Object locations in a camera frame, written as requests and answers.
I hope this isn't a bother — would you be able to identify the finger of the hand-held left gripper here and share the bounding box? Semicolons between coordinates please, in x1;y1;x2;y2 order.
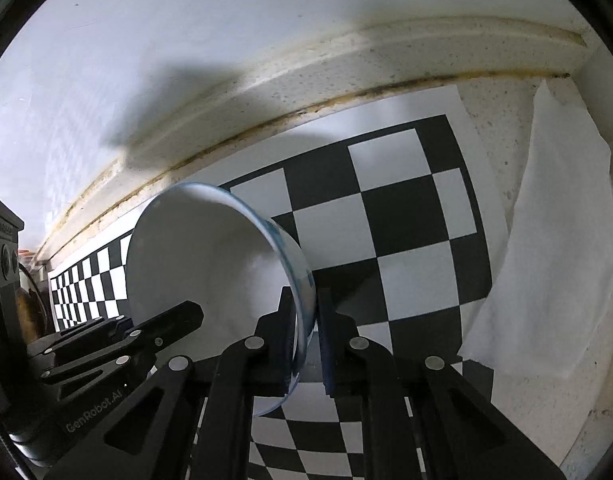
40;346;160;387
26;301;204;357

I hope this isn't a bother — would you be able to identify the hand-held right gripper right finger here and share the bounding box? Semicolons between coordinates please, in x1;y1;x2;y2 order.
319;287;567;480

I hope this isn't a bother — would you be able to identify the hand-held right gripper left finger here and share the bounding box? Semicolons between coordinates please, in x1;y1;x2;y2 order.
44;287;300;480

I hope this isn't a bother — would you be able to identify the white bowl blue rim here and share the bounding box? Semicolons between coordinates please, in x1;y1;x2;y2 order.
125;182;318;418

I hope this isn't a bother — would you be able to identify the black white checkered tablecloth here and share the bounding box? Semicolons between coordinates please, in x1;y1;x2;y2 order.
49;85;512;480

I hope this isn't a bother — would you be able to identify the white paper towel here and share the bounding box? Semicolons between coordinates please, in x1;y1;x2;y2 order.
459;80;613;380

